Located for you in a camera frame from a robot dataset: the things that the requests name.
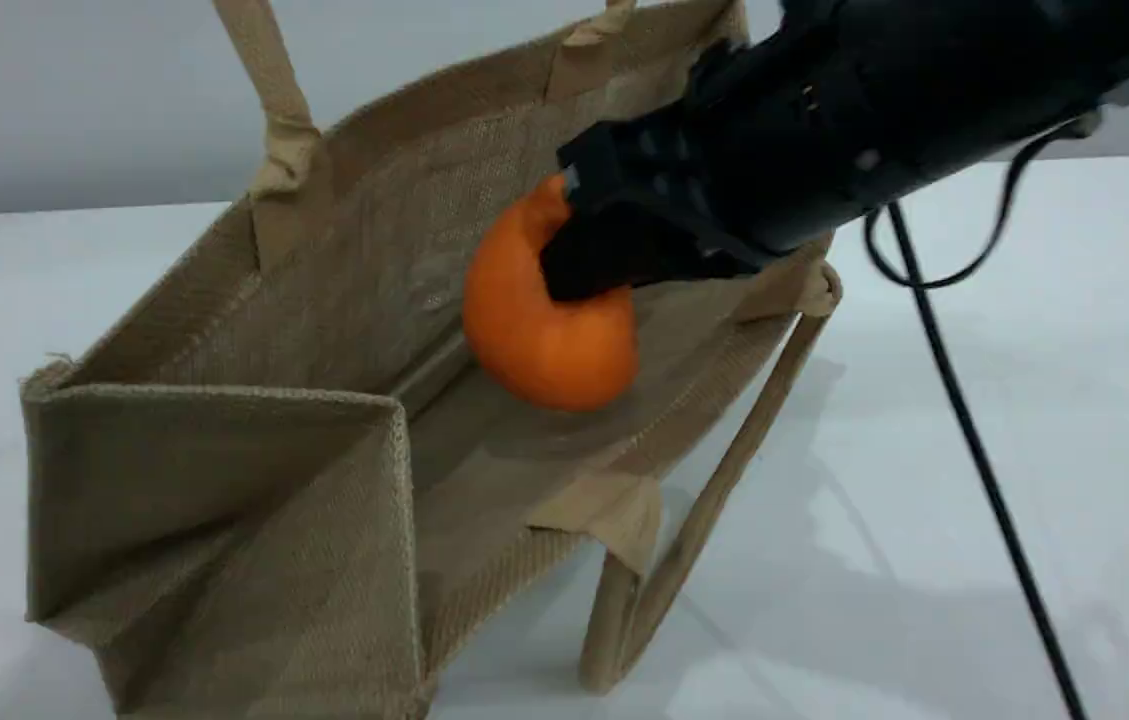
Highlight orange fruit with stem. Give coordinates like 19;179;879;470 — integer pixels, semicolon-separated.
462;172;640;413

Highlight thick black cable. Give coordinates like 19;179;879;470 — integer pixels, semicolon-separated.
886;203;1093;720

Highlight brown jute tote bag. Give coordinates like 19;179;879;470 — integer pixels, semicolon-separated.
19;0;845;720

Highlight thin black looped cable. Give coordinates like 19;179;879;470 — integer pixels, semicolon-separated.
862;112;1103;292

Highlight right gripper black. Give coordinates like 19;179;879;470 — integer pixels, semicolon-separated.
538;18;887;304

